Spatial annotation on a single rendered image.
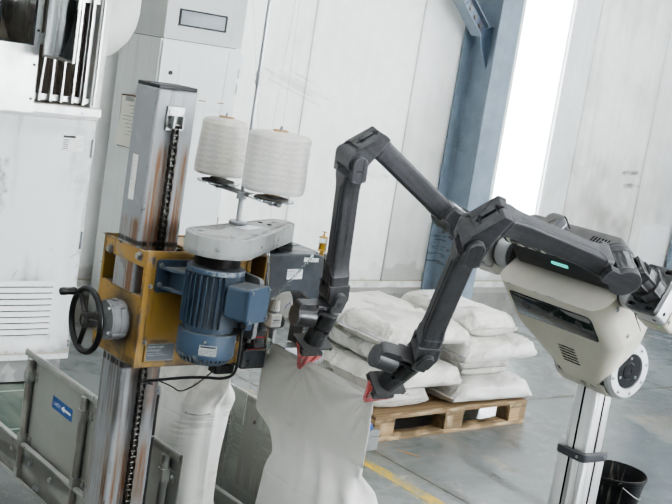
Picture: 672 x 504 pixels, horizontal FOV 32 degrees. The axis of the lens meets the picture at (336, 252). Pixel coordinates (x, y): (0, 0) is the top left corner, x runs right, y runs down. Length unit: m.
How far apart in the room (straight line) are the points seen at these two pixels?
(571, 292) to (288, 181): 0.77
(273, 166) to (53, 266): 3.17
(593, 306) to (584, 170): 7.55
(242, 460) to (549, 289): 1.43
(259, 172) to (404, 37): 5.87
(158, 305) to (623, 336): 1.19
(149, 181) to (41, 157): 2.84
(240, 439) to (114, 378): 0.96
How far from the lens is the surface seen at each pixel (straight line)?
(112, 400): 3.18
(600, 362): 3.08
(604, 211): 10.79
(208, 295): 2.91
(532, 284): 3.09
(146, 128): 3.04
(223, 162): 3.16
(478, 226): 2.54
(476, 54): 9.17
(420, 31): 8.86
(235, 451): 4.06
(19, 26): 5.41
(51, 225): 5.93
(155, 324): 3.07
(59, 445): 4.02
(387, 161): 2.97
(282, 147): 2.93
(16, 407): 4.72
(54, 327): 6.08
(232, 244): 2.87
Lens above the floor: 1.89
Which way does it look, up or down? 9 degrees down
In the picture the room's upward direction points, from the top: 9 degrees clockwise
